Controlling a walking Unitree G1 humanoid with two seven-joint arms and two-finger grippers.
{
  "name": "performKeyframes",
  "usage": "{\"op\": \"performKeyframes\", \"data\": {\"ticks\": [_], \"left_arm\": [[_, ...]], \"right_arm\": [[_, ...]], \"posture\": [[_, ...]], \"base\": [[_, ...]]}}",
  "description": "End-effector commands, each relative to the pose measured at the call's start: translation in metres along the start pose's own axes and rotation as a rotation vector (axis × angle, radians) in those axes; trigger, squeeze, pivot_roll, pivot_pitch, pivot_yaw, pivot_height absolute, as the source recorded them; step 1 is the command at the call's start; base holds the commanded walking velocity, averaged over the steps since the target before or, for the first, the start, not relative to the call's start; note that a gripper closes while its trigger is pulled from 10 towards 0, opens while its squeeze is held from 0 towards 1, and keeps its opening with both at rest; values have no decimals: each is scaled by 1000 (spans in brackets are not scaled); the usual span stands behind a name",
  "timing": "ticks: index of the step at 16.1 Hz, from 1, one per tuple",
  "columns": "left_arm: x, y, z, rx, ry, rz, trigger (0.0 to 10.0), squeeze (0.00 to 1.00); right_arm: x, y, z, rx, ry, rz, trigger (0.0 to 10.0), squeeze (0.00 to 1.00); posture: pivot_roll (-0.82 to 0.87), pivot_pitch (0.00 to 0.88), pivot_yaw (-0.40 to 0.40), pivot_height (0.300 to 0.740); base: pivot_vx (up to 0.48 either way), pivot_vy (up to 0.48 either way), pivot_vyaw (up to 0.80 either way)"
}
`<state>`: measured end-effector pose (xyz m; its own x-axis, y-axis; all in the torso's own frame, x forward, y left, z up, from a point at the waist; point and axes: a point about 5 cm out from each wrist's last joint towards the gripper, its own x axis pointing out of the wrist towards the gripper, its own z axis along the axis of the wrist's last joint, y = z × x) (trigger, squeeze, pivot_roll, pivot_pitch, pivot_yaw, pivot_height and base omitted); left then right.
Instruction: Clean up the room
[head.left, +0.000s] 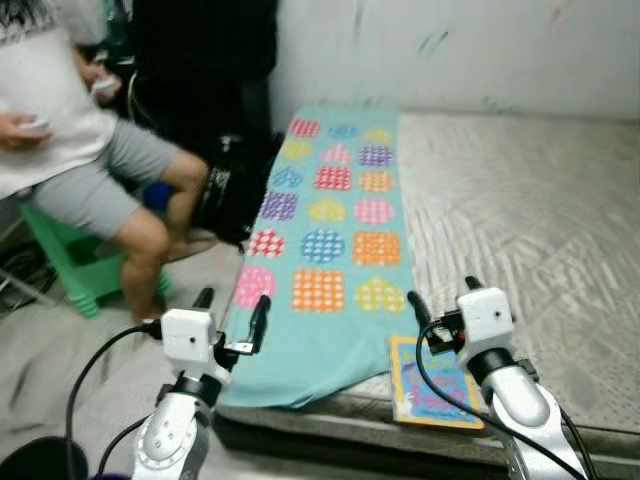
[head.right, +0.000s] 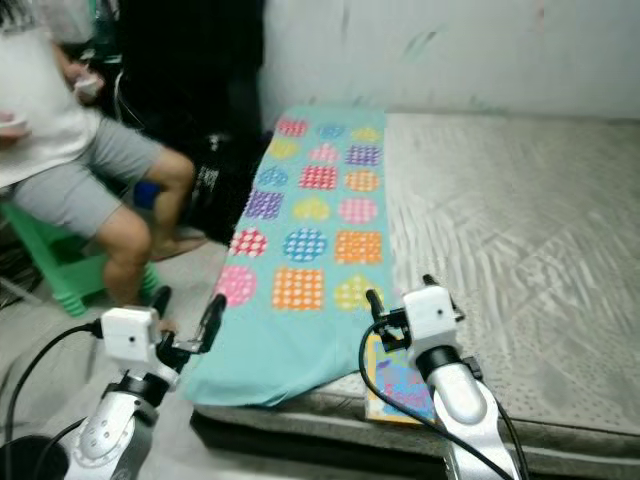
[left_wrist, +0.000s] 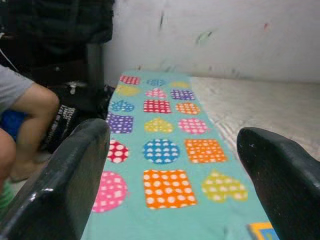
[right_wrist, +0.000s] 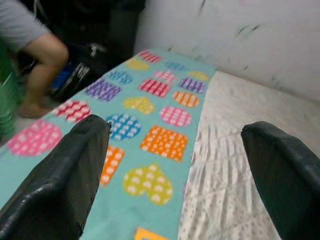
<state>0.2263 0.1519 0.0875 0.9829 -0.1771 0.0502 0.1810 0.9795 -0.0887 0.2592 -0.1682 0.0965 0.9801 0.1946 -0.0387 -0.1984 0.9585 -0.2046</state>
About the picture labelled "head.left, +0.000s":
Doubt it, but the colourful children's book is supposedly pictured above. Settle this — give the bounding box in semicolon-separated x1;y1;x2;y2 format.
388;335;486;431

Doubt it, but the teal blanket with dotted shapes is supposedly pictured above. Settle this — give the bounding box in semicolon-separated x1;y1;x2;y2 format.
215;105;441;409

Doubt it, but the grey quilted mattress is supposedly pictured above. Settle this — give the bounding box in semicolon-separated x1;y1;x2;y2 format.
210;105;640;471

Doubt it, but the black bag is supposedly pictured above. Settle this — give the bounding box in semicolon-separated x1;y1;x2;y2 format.
195;130;276;251

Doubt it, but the green plastic stool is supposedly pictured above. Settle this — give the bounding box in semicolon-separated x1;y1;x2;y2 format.
20;195;171;319

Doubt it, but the black round bin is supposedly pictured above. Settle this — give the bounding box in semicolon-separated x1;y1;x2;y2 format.
0;437;91;480

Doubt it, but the white handheld controller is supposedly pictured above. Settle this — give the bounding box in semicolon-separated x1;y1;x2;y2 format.
92;72;123;101
15;115;53;137

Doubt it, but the large black furniture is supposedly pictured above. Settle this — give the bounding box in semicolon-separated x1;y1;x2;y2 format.
128;0;279;136

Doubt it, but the person in grey shorts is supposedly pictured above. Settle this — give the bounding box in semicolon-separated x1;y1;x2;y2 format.
0;0;211;326

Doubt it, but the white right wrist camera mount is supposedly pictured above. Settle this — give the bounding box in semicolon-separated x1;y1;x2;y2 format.
455;287;516;361

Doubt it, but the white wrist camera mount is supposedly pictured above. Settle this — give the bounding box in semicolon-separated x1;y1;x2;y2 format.
455;287;516;361
160;308;226;376

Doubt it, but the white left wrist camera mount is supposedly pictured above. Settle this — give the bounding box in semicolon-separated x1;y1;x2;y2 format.
160;308;226;376

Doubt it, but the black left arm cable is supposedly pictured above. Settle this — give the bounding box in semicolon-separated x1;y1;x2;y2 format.
65;320;163;480

